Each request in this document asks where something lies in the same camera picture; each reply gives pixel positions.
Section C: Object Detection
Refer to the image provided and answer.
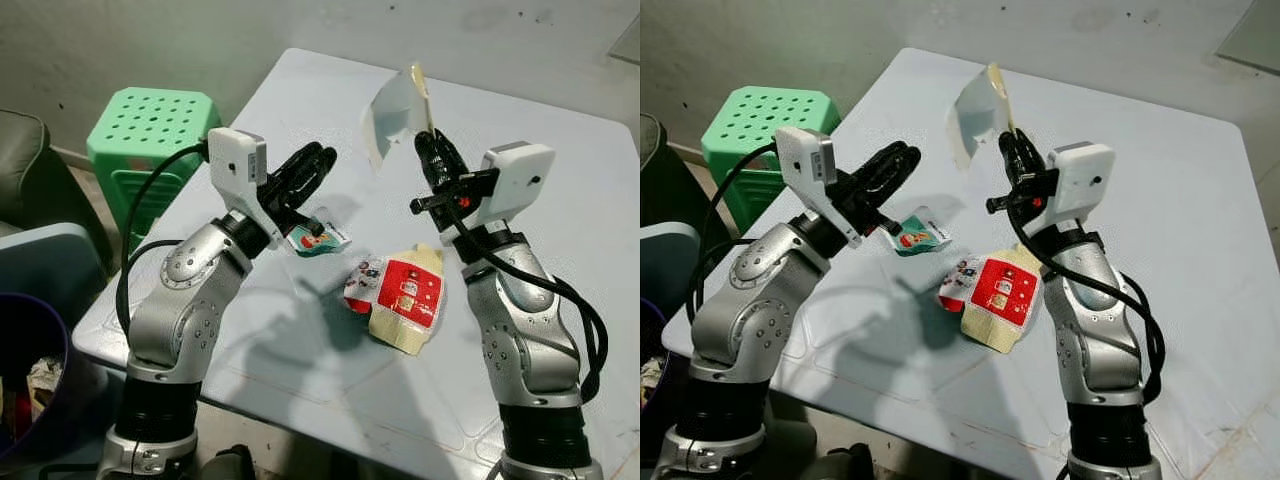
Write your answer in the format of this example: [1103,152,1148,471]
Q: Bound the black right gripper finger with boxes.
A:
[432,130,469,181]
[998,129,1029,186]
[416,130,446,189]
[1014,130,1047,179]

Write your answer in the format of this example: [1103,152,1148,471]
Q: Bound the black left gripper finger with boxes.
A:
[268,142,331,191]
[848,141,913,191]
[865,148,921,201]
[285,150,338,204]

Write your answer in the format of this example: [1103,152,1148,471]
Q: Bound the silver foil wrapper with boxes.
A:
[360,62,436,176]
[947,62,1016,171]

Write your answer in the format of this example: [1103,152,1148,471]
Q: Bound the purple plastic rubbish bin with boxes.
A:
[640,298,671,421]
[0,292,71,463]

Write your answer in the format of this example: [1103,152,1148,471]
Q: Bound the teal snack packet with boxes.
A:
[285,207,353,258]
[893,205,954,257]

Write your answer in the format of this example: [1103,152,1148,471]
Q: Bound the red and cream snack packet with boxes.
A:
[938,243,1046,354]
[343,243,446,356]

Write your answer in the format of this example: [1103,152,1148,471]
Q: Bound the green plastic stool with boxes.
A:
[86,87,223,251]
[700,85,836,236]

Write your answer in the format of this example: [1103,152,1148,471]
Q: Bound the green leather sofa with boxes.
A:
[640,112,701,226]
[0,108,116,271]

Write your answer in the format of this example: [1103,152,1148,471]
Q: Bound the light blue small chair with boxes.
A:
[640,220,703,313]
[0,222,111,331]

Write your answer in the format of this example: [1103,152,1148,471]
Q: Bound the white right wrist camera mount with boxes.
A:
[455,141,556,241]
[1030,141,1116,237]

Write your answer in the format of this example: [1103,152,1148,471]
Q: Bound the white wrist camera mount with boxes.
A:
[775,126,863,247]
[207,127,291,246]
[1030,141,1116,237]
[455,141,556,241]

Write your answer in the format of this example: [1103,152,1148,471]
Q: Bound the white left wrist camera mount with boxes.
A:
[207,127,291,246]
[775,126,863,247]

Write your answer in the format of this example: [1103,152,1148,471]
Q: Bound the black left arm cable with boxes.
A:
[115,140,216,341]
[685,140,781,326]

